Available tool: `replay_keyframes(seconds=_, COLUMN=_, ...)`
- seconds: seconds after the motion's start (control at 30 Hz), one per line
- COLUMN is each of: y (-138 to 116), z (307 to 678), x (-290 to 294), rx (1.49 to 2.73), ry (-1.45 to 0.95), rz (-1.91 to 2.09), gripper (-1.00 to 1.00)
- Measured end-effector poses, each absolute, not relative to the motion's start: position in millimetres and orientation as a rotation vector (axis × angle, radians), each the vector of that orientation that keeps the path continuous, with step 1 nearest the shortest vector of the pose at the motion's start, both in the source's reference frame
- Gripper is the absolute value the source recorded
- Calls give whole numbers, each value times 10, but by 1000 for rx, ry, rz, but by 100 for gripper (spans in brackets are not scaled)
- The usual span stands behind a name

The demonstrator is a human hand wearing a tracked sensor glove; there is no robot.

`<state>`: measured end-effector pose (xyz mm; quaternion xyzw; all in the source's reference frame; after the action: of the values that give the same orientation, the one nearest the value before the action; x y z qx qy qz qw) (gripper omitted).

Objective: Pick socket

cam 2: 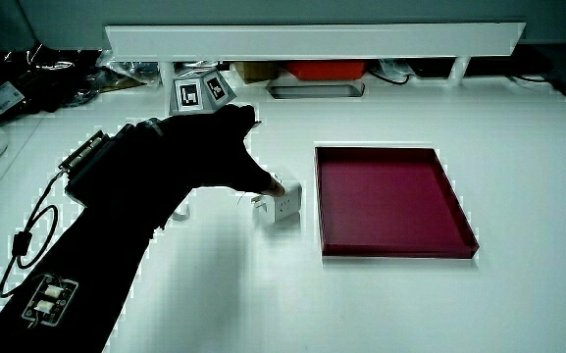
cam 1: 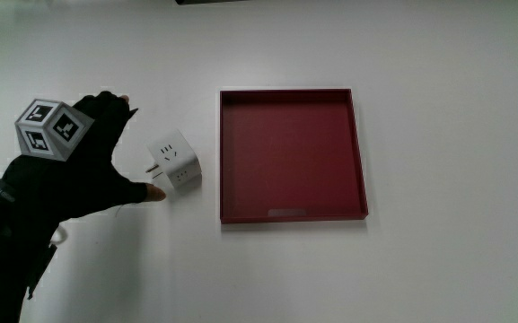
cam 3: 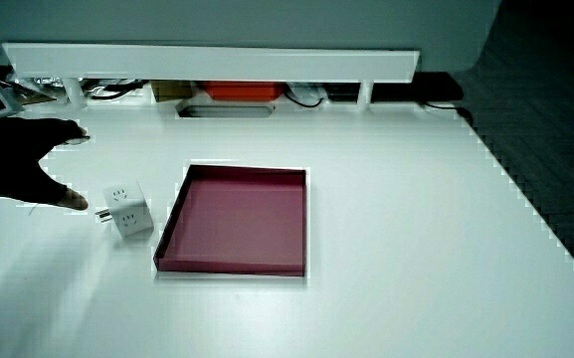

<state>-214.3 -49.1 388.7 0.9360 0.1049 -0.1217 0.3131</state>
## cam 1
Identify person's left hand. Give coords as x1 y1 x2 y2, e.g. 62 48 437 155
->
0 91 167 223

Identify white cube socket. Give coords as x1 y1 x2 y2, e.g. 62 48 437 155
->
145 128 203 190

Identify red square tray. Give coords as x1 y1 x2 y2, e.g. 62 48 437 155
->
219 88 370 225

